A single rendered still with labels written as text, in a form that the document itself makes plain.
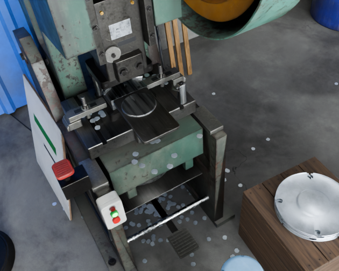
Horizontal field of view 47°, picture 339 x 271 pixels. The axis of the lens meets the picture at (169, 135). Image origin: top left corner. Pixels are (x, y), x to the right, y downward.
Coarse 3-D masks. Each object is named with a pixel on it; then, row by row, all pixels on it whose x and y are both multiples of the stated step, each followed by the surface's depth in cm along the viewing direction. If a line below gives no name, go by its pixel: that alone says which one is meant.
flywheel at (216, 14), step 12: (192, 0) 140; (204, 0) 134; (216, 0) 129; (228, 0) 120; (240, 0) 115; (252, 0) 110; (204, 12) 136; (216, 12) 129; (228, 12) 123; (240, 12) 118
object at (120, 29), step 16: (96, 0) 111; (112, 0) 112; (128, 0) 115; (96, 16) 113; (112, 16) 115; (128, 16) 118; (112, 32) 119; (128, 32) 122; (112, 48) 121; (128, 48) 125; (144, 48) 129; (96, 64) 135; (112, 64) 126; (128, 64) 126; (144, 64) 133; (112, 80) 130
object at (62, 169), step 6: (60, 162) 124; (66, 162) 124; (54, 168) 123; (60, 168) 123; (66, 168) 123; (72, 168) 122; (54, 174) 122; (60, 174) 121; (66, 174) 121; (72, 174) 122
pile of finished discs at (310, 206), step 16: (304, 176) 159; (320, 176) 158; (288, 192) 154; (304, 192) 153; (320, 192) 152; (336, 192) 152; (288, 208) 149; (304, 208) 148; (320, 208) 148; (336, 208) 148; (288, 224) 145; (304, 224) 144; (320, 224) 144; (336, 224) 143; (320, 240) 142
